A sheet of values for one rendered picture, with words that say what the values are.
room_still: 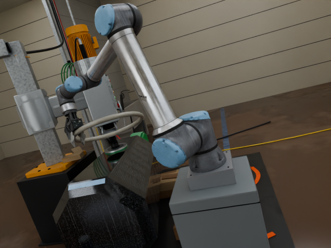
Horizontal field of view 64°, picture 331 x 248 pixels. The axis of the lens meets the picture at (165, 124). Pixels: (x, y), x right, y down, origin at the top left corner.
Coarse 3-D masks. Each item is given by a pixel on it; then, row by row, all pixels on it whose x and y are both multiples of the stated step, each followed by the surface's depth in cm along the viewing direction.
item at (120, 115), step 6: (114, 114) 155; (120, 114) 156; (126, 114) 158; (132, 114) 162; (138, 114) 167; (96, 120) 152; (102, 120) 152; (108, 120) 153; (138, 120) 185; (84, 126) 153; (90, 126) 153; (126, 126) 196; (132, 126) 194; (78, 132) 156; (114, 132) 197; (120, 132) 198; (78, 138) 178; (90, 138) 189; (96, 138) 192; (102, 138) 195
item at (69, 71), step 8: (48, 8) 439; (56, 8) 465; (48, 16) 442; (56, 16) 464; (56, 32) 447; (64, 32) 470; (56, 40) 450; (48, 48) 354; (56, 48) 381; (64, 56) 455; (72, 56) 480; (64, 64) 450; (72, 64) 447; (64, 72) 438; (64, 80) 436; (88, 120) 483; (88, 128) 484; (96, 128) 503; (248, 128) 461; (224, 136) 456; (296, 136) 372; (96, 144) 491; (256, 144) 384; (96, 152) 494
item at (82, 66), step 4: (96, 56) 223; (80, 60) 216; (84, 60) 216; (88, 60) 217; (92, 60) 218; (76, 64) 219; (80, 64) 217; (84, 64) 217; (88, 64) 217; (76, 68) 221; (80, 68) 218; (84, 68) 217; (88, 68) 217; (76, 72) 225; (80, 72) 219; (84, 72) 218
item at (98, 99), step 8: (104, 80) 225; (96, 88) 224; (104, 88) 226; (88, 96) 223; (96, 96) 225; (104, 96) 227; (88, 104) 224; (96, 104) 226; (104, 104) 228; (112, 104) 229; (96, 112) 227; (104, 112) 229; (112, 112) 230; (112, 120) 231
